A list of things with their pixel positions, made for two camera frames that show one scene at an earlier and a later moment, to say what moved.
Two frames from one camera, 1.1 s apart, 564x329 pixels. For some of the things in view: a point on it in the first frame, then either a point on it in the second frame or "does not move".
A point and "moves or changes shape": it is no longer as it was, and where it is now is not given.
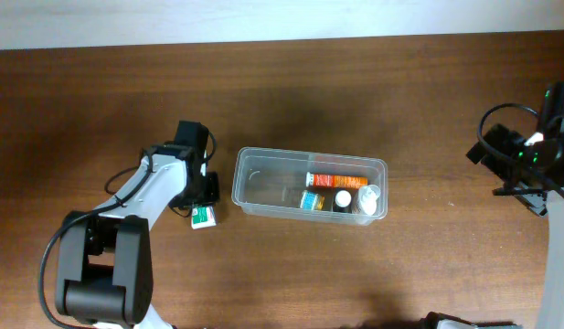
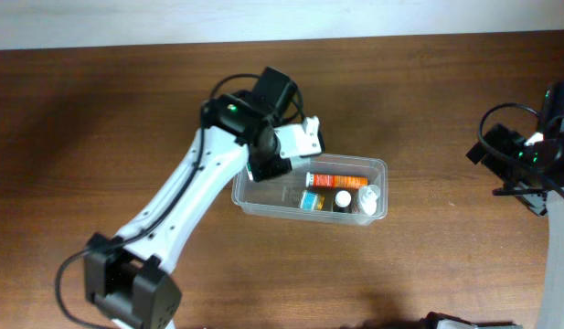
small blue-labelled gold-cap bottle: (312, 201) does not move
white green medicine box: (203, 216) moves or changes shape
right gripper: (508, 141) does not move
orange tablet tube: (328, 180) does not move
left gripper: (211, 194) -> (261, 169)
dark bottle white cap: (342, 200) does not move
